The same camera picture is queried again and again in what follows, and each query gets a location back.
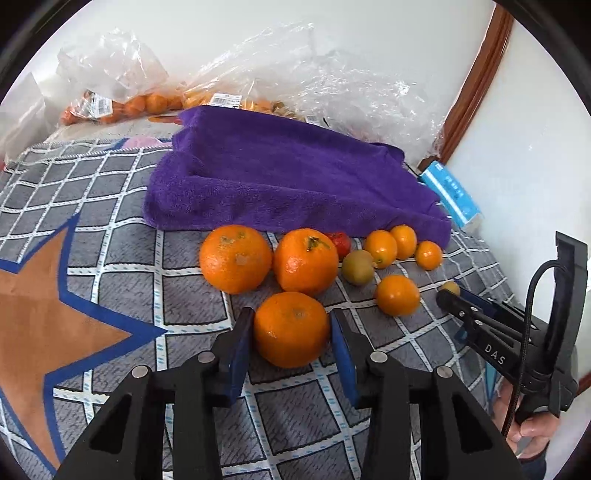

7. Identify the printed newspaper sheet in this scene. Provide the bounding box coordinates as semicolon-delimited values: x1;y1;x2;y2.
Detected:
44;117;182;148

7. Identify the purple towel tray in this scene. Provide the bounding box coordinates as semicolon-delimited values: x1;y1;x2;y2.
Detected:
143;106;451;247

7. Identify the person's right hand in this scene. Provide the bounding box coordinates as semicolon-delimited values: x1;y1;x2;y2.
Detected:
492;379;560;460

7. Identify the clear plastic bag with oranges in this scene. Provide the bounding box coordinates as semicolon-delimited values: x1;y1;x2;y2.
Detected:
56;29;184;126

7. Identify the brown wooden door frame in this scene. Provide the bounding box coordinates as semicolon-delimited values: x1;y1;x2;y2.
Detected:
418;4;514;171

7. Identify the small orange kumquat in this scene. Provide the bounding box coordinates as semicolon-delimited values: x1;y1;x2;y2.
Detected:
363;230;398;269
415;241;443;271
390;224;418;260

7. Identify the small orange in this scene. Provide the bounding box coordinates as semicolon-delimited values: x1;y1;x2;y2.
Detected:
375;275;421;317

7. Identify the blue tissue pack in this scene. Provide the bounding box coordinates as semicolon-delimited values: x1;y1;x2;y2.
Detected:
420;160;482;235

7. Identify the small yellow-green fruit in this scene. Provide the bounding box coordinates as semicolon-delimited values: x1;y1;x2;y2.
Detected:
439;280;461;296

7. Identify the large clear plastic bag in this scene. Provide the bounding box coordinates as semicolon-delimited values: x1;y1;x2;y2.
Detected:
182;22;445;165

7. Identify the black cable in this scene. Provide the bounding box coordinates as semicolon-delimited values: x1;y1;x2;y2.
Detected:
500;259;562;437

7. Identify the large orange mandarin with stem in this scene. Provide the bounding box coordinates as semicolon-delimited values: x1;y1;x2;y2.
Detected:
273;228;339;296

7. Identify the large orange mandarin front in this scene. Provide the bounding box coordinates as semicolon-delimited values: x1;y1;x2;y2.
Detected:
253;292;331;369

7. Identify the black phone mount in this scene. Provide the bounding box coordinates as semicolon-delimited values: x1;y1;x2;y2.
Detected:
543;232;588;374

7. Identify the green-brown kiwi fruit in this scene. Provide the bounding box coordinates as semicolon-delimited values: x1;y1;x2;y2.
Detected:
342;250;375;286

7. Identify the grey checked star blanket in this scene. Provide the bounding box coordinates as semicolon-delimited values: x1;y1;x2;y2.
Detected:
1;140;513;479

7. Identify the small red tomato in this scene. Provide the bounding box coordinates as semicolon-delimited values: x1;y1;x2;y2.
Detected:
327;232;352;261

